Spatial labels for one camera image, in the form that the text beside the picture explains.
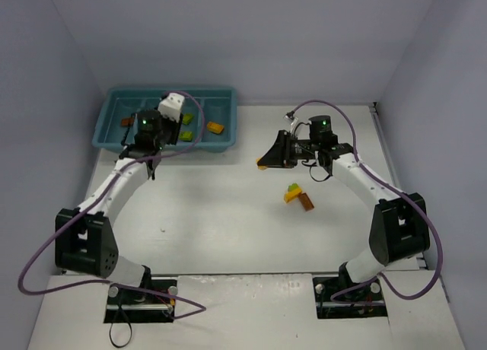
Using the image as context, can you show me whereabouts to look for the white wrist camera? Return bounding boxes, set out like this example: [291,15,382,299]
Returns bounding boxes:
[157,93,185,123]
[284,111,301,136]

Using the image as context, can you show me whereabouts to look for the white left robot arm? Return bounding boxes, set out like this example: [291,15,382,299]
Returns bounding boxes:
[55,109,181,289]

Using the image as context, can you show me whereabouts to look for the brown long lego brick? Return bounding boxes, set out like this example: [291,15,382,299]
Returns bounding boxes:
[298,192,314,212]

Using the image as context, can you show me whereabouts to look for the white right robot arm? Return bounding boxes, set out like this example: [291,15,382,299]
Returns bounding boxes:
[257,115,431,289]

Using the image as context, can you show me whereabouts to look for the black left cable loop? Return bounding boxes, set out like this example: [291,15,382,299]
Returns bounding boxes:
[108,304,133,347]

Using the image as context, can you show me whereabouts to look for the small green lego brick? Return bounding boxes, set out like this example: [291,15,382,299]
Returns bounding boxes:
[288,183,300,192]

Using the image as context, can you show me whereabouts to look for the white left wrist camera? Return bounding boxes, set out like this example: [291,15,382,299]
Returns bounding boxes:
[157,93,185,123]

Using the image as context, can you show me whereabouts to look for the orange lego brick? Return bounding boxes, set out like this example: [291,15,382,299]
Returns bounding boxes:
[206,122,224,135]

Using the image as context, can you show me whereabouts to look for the yellow long lego brick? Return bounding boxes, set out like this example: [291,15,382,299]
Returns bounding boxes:
[284,188,302,204]

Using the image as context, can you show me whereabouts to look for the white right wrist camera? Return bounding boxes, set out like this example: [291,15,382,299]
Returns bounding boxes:
[284,111,301,136]

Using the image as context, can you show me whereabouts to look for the green square lego brick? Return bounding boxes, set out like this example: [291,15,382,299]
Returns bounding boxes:
[179,131,193,142]

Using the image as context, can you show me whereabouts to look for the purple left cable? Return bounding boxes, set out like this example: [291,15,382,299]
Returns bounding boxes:
[18,90,207,320]

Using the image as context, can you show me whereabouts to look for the teal compartment tray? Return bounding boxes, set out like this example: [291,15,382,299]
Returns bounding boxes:
[92,84,237,153]

